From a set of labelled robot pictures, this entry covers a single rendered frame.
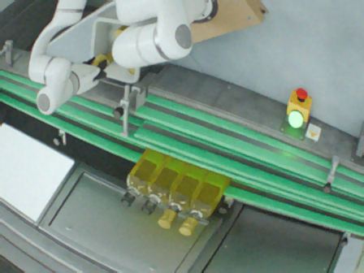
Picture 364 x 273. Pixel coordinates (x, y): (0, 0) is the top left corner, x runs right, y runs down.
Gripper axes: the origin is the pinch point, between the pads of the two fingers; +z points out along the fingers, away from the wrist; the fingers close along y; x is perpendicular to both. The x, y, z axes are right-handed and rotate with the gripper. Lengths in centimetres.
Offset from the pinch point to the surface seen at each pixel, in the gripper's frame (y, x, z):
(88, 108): -3.4, -17.2, 5.8
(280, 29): 47, 22, 12
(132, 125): 12.2, -17.6, 5.5
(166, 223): 33.3, -27.4, -17.4
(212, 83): 28.8, -3.3, 15.1
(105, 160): 1.1, -36.3, 12.1
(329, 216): 78, -26, 6
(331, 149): 70, -6, 8
